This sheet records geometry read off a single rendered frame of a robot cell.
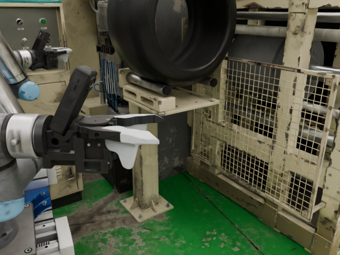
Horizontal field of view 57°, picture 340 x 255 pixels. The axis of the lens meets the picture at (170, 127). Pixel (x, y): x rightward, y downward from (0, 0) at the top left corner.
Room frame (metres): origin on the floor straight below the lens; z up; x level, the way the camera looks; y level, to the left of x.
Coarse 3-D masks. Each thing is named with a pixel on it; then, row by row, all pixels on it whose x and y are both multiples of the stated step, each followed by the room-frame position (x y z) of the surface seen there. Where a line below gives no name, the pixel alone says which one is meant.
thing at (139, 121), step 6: (132, 114) 0.54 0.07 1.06; (138, 114) 0.54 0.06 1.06; (144, 114) 0.54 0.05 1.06; (150, 114) 0.54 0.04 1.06; (120, 120) 0.51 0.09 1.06; (126, 120) 0.51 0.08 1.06; (132, 120) 0.52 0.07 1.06; (138, 120) 0.52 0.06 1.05; (144, 120) 0.53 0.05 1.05; (150, 120) 0.54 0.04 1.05; (156, 120) 0.54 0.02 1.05; (162, 120) 0.55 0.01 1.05; (126, 126) 0.52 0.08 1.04; (132, 126) 0.53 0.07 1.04; (138, 126) 0.53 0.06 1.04; (144, 126) 0.54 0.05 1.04
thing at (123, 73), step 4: (124, 68) 1.63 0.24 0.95; (128, 68) 1.63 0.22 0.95; (120, 72) 1.60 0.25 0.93; (124, 72) 1.61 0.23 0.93; (128, 72) 1.62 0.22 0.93; (132, 72) 1.63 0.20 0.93; (120, 76) 1.60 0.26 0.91; (124, 76) 1.61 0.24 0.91; (120, 80) 1.60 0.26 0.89; (124, 80) 1.61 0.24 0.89; (120, 84) 1.60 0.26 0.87; (124, 84) 1.60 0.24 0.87; (128, 84) 1.62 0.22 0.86
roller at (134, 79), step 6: (132, 78) 1.57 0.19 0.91; (138, 78) 1.53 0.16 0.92; (144, 78) 1.50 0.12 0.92; (138, 84) 1.53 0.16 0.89; (144, 84) 1.47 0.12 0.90; (150, 84) 1.43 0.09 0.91; (156, 84) 1.39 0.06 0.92; (162, 84) 1.37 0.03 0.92; (156, 90) 1.38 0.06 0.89; (162, 90) 1.34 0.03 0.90; (168, 90) 1.35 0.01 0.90
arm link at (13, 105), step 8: (0, 72) 0.62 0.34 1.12; (0, 80) 0.60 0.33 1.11; (0, 88) 0.59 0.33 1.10; (8, 88) 0.61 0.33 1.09; (0, 96) 0.58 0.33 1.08; (8, 96) 0.60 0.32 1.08; (0, 104) 0.58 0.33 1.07; (8, 104) 0.59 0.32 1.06; (16, 104) 0.61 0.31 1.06; (0, 112) 0.57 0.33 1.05; (8, 112) 0.58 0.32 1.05; (16, 112) 0.59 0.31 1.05; (24, 112) 0.62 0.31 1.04; (40, 160) 0.58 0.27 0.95; (40, 168) 0.58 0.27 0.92
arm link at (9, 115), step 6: (0, 114) 0.48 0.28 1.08; (6, 114) 0.48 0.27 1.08; (12, 114) 0.48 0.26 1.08; (0, 120) 0.46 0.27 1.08; (6, 120) 0.46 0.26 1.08; (0, 126) 0.45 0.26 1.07; (6, 126) 0.45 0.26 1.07; (0, 132) 0.45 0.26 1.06; (0, 138) 0.44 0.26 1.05; (0, 144) 0.44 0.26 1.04; (0, 150) 0.44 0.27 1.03; (6, 150) 0.44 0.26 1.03; (0, 156) 0.45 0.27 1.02; (6, 156) 0.45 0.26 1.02; (0, 162) 0.46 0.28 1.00; (6, 162) 0.46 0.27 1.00
